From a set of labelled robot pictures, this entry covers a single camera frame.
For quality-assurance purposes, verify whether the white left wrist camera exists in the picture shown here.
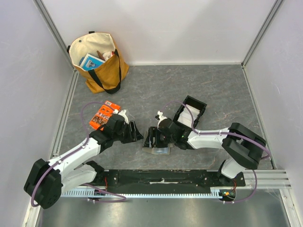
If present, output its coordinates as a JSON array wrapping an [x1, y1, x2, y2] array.
[[113, 109, 129, 124]]

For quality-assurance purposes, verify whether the black card tray box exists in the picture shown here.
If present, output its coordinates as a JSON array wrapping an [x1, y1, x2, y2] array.
[[173, 96, 207, 128]]

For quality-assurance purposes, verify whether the grey card holder wallet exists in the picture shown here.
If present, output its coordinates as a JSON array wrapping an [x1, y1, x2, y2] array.
[[143, 143, 171, 155]]

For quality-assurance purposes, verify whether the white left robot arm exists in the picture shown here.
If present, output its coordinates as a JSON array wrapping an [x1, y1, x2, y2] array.
[[24, 113, 143, 209]]

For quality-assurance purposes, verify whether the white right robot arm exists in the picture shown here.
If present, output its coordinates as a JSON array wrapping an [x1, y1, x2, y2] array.
[[143, 118, 266, 186]]

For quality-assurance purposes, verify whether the blue book in bag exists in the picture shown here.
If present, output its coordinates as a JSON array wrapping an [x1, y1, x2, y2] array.
[[80, 53, 105, 71]]

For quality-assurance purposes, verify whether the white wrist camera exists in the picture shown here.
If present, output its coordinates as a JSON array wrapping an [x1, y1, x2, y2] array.
[[155, 111, 167, 127], [113, 109, 129, 124]]

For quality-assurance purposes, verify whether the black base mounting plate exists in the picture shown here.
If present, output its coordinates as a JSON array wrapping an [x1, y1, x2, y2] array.
[[92, 169, 246, 187]]

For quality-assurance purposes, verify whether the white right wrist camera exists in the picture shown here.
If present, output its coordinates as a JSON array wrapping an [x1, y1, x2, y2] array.
[[155, 111, 167, 127]]

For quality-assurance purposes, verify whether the brown item in bag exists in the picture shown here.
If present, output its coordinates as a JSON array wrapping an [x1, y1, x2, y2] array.
[[97, 51, 114, 61]]

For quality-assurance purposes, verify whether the slotted cable duct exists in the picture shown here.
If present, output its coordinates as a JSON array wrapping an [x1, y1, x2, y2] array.
[[61, 186, 225, 199]]

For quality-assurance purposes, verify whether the mustard canvas tote bag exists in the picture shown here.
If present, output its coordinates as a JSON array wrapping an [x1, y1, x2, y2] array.
[[67, 31, 129, 94]]

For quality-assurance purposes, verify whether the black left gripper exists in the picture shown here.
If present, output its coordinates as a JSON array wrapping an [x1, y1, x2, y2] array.
[[113, 120, 143, 144]]

